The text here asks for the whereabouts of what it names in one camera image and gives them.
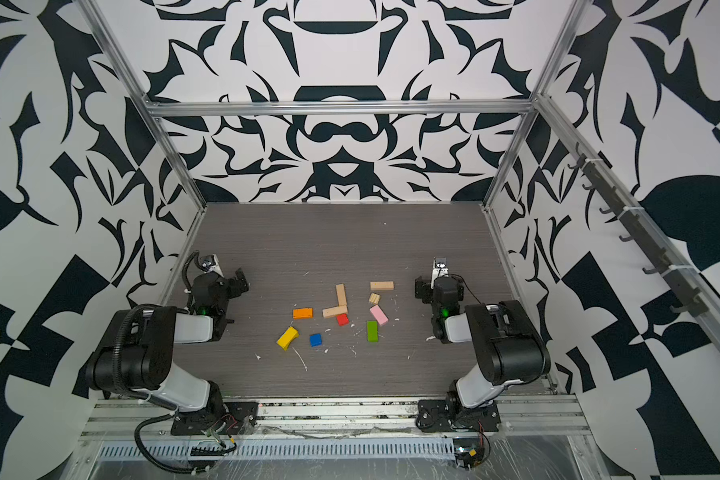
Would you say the orange wood block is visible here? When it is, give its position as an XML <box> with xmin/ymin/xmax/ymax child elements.
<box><xmin>292</xmin><ymin>308</ymin><xmax>314</xmax><ymax>320</ymax></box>

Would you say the pink wood block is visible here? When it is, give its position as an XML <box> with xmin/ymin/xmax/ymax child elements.
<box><xmin>370</xmin><ymin>305</ymin><xmax>389</xmax><ymax>326</ymax></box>

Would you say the aluminium frame crossbar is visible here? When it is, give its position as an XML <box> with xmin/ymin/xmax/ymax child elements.
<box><xmin>146</xmin><ymin>99</ymin><xmax>532</xmax><ymax>118</ymax></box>

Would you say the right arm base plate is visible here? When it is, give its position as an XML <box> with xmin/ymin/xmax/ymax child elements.
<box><xmin>415</xmin><ymin>400</ymin><xmax>501</xmax><ymax>433</ymax></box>

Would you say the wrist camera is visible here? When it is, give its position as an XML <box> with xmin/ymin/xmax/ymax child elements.
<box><xmin>432</xmin><ymin>257</ymin><xmax>449</xmax><ymax>279</ymax></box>
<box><xmin>198</xmin><ymin>254</ymin><xmax>224</xmax><ymax>276</ymax></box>

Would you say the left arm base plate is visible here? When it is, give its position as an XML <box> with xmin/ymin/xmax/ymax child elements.
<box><xmin>170</xmin><ymin>401</ymin><xmax>259</xmax><ymax>436</ymax></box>

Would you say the black hook rack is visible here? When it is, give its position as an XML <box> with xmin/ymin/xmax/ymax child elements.
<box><xmin>570</xmin><ymin>146</ymin><xmax>709</xmax><ymax>317</ymax></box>

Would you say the left black corrugated cable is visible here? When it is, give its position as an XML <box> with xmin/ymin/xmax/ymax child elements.
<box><xmin>133</xmin><ymin>413</ymin><xmax>217</xmax><ymax>476</ymax></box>

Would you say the aluminium front rail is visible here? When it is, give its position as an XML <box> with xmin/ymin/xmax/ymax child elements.
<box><xmin>80</xmin><ymin>394</ymin><xmax>592</xmax><ymax>463</ymax></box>

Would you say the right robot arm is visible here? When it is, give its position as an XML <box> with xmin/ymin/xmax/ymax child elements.
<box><xmin>414</xmin><ymin>275</ymin><xmax>551</xmax><ymax>411</ymax></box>

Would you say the green wood block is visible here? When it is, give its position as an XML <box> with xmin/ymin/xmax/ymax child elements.
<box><xmin>366</xmin><ymin>320</ymin><xmax>379</xmax><ymax>343</ymax></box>

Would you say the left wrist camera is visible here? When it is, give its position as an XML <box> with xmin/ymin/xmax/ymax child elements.
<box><xmin>198</xmin><ymin>254</ymin><xmax>224</xmax><ymax>276</ymax></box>

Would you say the yellow arch wood block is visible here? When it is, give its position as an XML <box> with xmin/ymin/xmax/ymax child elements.
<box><xmin>276</xmin><ymin>326</ymin><xmax>300</xmax><ymax>351</ymax></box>

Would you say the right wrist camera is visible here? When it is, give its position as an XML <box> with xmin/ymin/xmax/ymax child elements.
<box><xmin>432</xmin><ymin>257</ymin><xmax>449</xmax><ymax>279</ymax></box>

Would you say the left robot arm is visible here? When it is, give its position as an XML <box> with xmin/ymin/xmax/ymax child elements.
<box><xmin>84</xmin><ymin>269</ymin><xmax>249</xmax><ymax>417</ymax></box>

